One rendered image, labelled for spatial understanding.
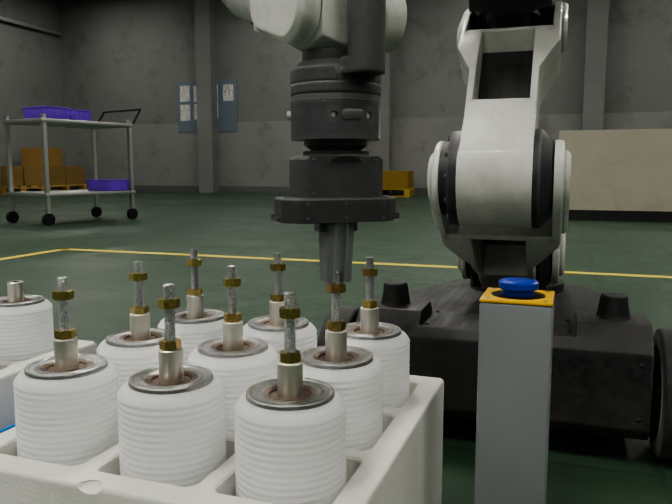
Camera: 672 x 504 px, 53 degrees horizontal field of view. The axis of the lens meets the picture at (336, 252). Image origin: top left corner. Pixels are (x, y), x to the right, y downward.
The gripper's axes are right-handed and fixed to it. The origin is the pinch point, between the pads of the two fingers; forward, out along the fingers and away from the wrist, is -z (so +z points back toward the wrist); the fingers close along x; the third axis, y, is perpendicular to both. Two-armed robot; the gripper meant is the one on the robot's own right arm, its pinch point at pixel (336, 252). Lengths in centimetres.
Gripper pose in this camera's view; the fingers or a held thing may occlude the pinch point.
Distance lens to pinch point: 66.8
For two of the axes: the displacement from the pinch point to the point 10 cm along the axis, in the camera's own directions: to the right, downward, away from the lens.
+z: 0.0, -9.9, -1.2
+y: -3.6, -1.2, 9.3
